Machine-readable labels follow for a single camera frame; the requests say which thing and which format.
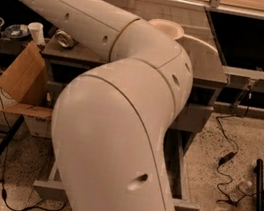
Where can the blue pepsi can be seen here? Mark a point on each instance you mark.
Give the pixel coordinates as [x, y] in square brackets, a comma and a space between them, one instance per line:
[64, 39]

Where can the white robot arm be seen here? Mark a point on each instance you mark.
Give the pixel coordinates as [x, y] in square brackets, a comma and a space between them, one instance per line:
[108, 124]

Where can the grey drawer cabinet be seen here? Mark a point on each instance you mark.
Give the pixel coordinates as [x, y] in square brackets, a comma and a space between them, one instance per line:
[198, 40]

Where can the white paper bowl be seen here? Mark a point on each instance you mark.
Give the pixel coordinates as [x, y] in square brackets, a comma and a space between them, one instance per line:
[173, 30]

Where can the brown cardboard box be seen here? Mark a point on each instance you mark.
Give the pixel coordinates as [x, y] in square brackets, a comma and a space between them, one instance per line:
[25, 81]

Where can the white paper cup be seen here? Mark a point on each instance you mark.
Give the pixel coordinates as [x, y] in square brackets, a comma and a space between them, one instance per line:
[36, 30]

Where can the blue plate with food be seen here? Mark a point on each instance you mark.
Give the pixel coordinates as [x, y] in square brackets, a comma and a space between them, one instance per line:
[17, 32]

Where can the clear plastic water bottle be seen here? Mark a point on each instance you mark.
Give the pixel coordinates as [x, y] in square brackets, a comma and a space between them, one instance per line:
[242, 189]

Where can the black stand leg left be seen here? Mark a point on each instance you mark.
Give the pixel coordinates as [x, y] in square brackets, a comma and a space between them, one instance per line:
[11, 133]

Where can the black stand leg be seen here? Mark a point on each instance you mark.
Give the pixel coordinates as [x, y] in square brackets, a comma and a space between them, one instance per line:
[259, 185]
[11, 133]

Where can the black stand leg right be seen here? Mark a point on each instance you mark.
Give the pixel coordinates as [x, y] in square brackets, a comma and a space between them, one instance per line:
[259, 185]

